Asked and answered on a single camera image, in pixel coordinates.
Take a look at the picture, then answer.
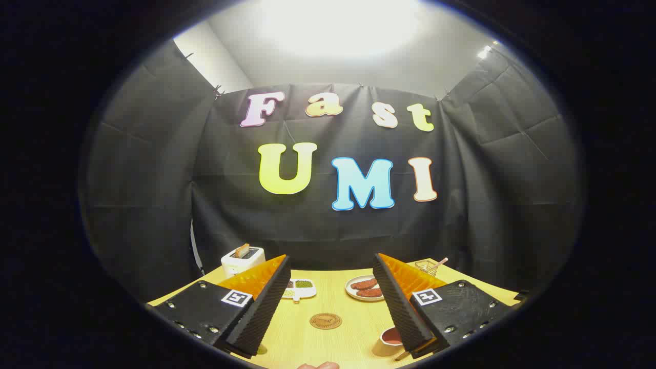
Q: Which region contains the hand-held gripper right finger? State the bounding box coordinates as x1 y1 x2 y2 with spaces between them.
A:
373 253 516 359

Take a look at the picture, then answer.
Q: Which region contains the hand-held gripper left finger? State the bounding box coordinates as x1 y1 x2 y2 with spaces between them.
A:
146 255 292 359

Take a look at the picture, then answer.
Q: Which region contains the beige cup with handle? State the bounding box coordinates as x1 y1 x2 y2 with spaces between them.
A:
372 326 411 362

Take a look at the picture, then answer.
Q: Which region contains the round cork coaster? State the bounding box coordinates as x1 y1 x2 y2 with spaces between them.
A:
310 313 342 330

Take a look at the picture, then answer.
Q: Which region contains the white divided bean tray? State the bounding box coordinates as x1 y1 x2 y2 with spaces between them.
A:
281 278 317 303

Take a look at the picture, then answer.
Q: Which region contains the white toaster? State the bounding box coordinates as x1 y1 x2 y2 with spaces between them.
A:
221 246 265 279

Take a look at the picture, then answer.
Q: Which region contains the white round plate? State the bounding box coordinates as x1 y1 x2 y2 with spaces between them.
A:
345 275 385 301

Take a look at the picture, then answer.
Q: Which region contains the wooden table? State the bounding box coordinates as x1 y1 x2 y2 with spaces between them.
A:
149 259 521 369

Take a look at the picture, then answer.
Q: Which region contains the black backdrop cloth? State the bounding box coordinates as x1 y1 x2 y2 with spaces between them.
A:
82 38 585 303

